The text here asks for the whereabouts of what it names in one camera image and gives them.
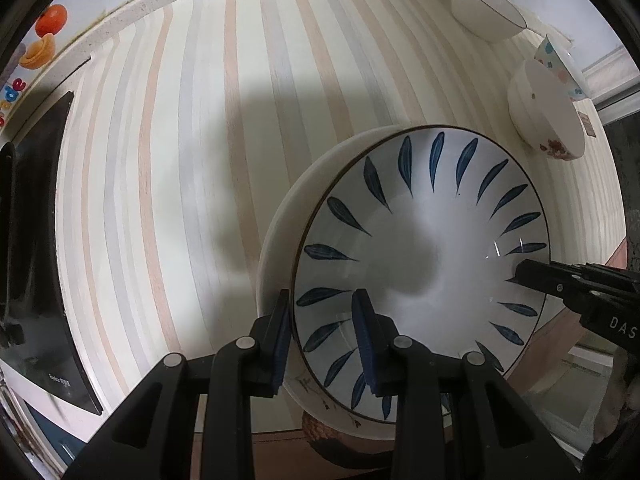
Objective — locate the brown textured object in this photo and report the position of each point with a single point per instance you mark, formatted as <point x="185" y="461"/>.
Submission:
<point x="320" y="425"/>

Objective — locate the white bowl with dark rim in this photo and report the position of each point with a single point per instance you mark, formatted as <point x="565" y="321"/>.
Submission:
<point x="482" y="12"/>

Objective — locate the white plate with blue leaves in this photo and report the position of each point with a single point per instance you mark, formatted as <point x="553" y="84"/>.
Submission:
<point x="440" y="240"/>

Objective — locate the colourful patterned paper cup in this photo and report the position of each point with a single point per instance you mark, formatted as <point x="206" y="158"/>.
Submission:
<point x="562" y="67"/>

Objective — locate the black induction cooktop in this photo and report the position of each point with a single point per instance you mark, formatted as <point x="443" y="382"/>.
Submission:
<point x="35" y="260"/>

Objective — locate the white bowl with floral print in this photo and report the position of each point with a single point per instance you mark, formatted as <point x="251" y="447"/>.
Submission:
<point x="542" y="110"/>

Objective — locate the striped table mat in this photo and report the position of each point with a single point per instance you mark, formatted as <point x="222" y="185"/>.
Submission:
<point x="200" y="160"/>

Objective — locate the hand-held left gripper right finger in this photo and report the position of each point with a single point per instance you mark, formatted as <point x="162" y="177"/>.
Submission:
<point x="364" y="345"/>

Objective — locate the person's right hand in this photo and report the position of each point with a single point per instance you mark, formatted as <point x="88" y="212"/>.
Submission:
<point x="617" y="395"/>

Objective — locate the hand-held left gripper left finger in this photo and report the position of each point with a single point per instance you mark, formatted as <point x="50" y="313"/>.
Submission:
<point x="281" y="345"/>

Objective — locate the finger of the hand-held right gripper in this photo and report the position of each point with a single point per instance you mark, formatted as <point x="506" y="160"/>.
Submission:
<point x="545" y="277"/>

